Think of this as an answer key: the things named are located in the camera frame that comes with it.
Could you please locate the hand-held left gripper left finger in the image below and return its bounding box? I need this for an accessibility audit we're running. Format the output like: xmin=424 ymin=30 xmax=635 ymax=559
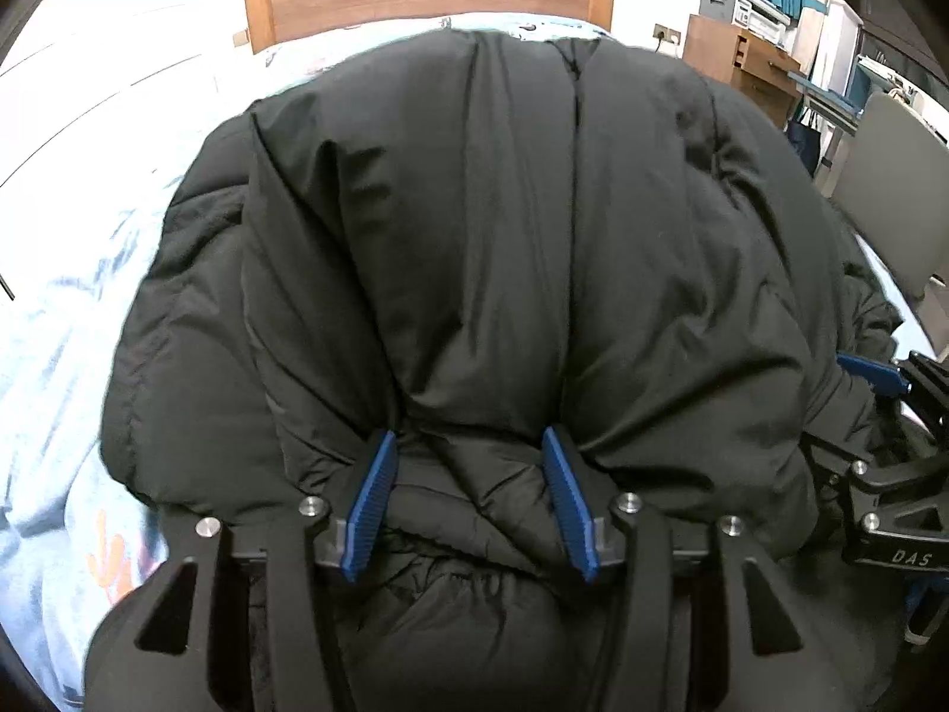
xmin=85 ymin=428 xmax=402 ymax=712

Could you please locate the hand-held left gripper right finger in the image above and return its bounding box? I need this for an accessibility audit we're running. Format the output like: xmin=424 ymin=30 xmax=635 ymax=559
xmin=540 ymin=425 xmax=855 ymax=712

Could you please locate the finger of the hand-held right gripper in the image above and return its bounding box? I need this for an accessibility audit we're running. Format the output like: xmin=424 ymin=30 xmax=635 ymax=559
xmin=801 ymin=426 xmax=949 ymax=535
xmin=836 ymin=351 xmax=949 ymax=435

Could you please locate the black puffer coat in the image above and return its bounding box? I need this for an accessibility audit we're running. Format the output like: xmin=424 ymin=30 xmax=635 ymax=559
xmin=81 ymin=28 xmax=907 ymax=712

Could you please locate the grey chair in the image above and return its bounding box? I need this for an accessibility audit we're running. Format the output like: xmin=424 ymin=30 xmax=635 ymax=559
xmin=829 ymin=91 xmax=949 ymax=362

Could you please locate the dark blue bag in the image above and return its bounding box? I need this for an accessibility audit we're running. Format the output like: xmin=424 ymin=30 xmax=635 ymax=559
xmin=786 ymin=115 xmax=826 ymax=173

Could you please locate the blue-edged desk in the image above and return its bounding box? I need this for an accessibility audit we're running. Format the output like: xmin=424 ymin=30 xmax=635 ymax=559
xmin=788 ymin=68 xmax=949 ymax=145

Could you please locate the white side cabinet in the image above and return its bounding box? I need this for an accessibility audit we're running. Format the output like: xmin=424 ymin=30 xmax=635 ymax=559
xmin=814 ymin=0 xmax=862 ymax=101

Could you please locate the wooden bedside cabinet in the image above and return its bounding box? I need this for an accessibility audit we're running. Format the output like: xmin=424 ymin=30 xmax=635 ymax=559
xmin=682 ymin=13 xmax=803 ymax=129

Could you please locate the white printer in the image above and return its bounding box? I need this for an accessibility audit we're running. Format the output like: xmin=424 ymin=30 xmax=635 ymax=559
xmin=734 ymin=0 xmax=792 ymax=36

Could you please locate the white wardrobe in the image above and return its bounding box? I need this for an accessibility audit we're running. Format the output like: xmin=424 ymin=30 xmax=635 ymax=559
xmin=0 ymin=0 xmax=249 ymax=190

